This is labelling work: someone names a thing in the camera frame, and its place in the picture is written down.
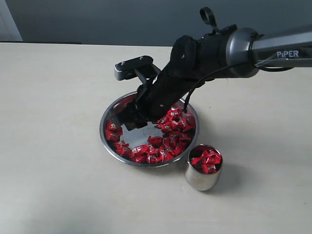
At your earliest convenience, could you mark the red candy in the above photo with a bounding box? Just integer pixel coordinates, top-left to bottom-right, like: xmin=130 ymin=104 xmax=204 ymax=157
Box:
xmin=200 ymin=164 xmax=217 ymax=174
xmin=200 ymin=150 xmax=222 ymax=165
xmin=105 ymin=121 xmax=123 ymax=135
xmin=104 ymin=130 xmax=120 ymax=142

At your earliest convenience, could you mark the stainless steel cup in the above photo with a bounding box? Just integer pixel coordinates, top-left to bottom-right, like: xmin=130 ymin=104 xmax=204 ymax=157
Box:
xmin=184 ymin=144 xmax=223 ymax=191

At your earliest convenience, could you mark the round steel bowl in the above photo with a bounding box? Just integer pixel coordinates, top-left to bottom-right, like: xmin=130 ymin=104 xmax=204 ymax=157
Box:
xmin=99 ymin=91 xmax=199 ymax=168

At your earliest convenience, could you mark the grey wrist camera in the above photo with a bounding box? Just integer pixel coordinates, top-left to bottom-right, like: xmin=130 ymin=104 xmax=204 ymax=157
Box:
xmin=115 ymin=56 xmax=160 ymax=84

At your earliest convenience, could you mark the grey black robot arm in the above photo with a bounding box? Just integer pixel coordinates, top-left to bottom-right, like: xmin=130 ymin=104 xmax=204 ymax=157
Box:
xmin=115 ymin=25 xmax=312 ymax=130

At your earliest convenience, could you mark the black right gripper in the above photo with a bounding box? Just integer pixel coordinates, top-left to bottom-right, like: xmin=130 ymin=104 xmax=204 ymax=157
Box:
xmin=115 ymin=64 xmax=203 ymax=131

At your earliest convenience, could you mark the black cable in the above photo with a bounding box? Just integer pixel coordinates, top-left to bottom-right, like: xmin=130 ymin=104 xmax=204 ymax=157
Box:
xmin=182 ymin=52 xmax=312 ymax=114

